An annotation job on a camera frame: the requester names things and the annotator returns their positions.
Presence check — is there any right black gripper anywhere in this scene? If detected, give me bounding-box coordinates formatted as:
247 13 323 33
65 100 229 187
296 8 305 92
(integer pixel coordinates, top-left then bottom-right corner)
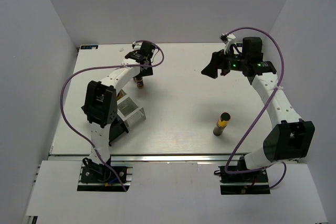
201 45 248 79

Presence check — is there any black cap spice jar front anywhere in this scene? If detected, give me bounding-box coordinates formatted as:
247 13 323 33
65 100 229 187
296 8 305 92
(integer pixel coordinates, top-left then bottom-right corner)
134 77 144 89

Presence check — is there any yellow label brown bottle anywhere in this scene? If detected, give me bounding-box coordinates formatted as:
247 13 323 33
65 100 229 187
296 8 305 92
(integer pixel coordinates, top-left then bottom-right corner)
118 91 124 99

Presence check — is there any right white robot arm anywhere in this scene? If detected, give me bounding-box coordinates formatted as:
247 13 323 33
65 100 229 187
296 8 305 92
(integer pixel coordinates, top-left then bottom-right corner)
201 34 315 182

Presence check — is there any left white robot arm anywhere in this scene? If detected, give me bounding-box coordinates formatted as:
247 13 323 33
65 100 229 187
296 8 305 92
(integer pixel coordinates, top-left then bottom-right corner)
82 40 162 182

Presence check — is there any yellow band spice bottle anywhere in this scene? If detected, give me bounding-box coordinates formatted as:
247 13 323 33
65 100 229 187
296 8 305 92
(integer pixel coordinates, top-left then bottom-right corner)
213 112 231 136

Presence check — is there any left blue corner sticker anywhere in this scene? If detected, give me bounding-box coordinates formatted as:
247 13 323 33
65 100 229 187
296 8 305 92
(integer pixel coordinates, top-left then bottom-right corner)
80 45 98 50

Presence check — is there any black organizer box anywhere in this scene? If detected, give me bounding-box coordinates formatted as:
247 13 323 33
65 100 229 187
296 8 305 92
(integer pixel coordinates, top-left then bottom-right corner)
109 115 129 146

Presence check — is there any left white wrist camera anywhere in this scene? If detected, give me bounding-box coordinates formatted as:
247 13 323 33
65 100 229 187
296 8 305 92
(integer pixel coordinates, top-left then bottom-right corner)
132 40 142 50

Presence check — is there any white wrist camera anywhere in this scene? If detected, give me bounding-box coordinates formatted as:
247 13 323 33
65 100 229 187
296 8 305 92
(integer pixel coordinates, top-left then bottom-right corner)
132 40 142 50
220 34 236 54

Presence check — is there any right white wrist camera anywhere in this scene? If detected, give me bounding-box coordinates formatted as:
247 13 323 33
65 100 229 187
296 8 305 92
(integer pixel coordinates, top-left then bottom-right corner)
220 34 236 54

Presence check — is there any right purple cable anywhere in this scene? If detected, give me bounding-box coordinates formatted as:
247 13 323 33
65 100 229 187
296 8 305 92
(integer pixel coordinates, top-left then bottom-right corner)
225 26 287 189

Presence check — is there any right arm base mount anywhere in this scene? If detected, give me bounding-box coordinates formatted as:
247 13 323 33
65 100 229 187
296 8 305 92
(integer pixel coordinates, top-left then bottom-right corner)
214 166 270 195

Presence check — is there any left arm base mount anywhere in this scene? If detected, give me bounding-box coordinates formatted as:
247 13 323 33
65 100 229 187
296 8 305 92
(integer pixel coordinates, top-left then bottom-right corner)
77 157 133 193

